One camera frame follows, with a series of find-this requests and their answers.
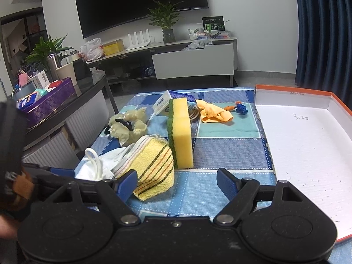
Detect white face mask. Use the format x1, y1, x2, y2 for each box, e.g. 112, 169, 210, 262
75, 145, 132, 181

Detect yellow striped towel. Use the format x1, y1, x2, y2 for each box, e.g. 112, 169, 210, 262
112, 135, 175, 202

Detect translucent rubber gloves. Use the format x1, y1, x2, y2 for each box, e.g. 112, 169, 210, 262
104, 107, 147, 147

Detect orange cloth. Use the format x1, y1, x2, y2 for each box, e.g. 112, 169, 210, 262
196, 99, 233, 123

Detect yellow green sponge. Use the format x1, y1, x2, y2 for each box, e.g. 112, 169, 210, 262
167, 97, 193, 169

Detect blue white tissue pack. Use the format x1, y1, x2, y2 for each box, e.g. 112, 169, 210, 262
152, 90, 196, 116

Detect person's left hand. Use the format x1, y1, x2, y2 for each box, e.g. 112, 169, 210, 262
0, 214, 20, 240

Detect blue checkered tablecloth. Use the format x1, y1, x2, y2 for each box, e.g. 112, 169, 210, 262
74, 88, 352, 264

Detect black glass side table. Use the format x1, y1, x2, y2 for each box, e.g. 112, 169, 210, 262
23, 70, 119, 169

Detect brown rings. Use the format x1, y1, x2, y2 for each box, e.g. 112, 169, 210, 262
188, 104, 202, 122

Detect blue white tissue packet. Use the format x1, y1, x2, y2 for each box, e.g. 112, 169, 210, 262
18, 91, 41, 110

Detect orange white cardboard box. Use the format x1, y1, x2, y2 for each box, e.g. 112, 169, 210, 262
255, 85, 351, 241

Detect purple tray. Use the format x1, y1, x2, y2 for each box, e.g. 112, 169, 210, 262
21, 77, 76, 129

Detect red white box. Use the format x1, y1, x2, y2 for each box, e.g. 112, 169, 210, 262
44, 80, 63, 93

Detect white medicine box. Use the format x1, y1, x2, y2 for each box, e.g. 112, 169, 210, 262
30, 70, 50, 89

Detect beige cup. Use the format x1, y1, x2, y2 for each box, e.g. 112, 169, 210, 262
55, 62, 77, 86

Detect white TV cabinet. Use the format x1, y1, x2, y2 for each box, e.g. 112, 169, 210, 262
88, 37, 238, 87

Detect steel thermos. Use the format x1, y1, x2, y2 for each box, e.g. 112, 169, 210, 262
46, 53, 61, 81

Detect yellow box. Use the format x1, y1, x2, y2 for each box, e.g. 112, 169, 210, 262
103, 39, 124, 56

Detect white plastic bag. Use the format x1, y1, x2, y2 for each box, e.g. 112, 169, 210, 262
79, 38, 105, 62

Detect white jar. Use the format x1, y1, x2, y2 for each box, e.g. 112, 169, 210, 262
70, 50, 80, 62

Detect white router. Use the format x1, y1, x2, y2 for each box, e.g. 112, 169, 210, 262
126, 29, 150, 51

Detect clear plastic bag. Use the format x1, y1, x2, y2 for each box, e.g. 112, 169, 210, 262
183, 39, 213, 51

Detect green plant on side table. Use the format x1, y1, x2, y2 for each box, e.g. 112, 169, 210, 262
25, 35, 73, 69

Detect dark blue curtain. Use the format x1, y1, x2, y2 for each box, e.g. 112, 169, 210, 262
295, 0, 351, 107

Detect clutter of small items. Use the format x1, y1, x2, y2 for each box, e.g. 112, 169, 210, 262
188, 28, 231, 40

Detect black green box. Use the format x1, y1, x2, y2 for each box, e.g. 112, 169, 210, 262
202, 16, 225, 32

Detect potted bamboo plant on cabinet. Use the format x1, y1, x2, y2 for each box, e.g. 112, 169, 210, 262
147, 1, 180, 44

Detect blue orange knotted rope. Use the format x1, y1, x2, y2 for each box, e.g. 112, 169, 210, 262
224, 101, 248, 115

